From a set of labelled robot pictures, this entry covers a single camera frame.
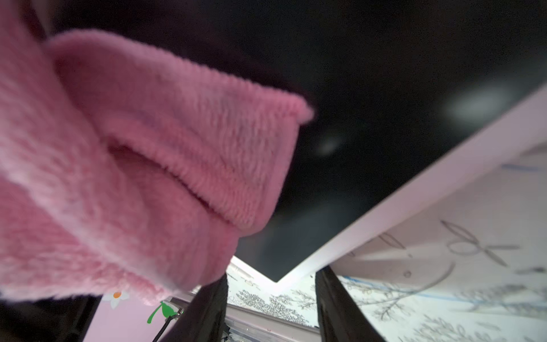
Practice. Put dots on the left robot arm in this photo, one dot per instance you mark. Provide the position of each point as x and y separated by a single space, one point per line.
60 320

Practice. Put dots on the pink fluffy cloth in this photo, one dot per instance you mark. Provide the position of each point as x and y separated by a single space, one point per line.
136 149

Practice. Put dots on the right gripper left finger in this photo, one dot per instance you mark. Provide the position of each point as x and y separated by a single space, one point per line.
204 318

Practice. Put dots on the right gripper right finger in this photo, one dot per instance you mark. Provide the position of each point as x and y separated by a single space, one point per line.
340 318

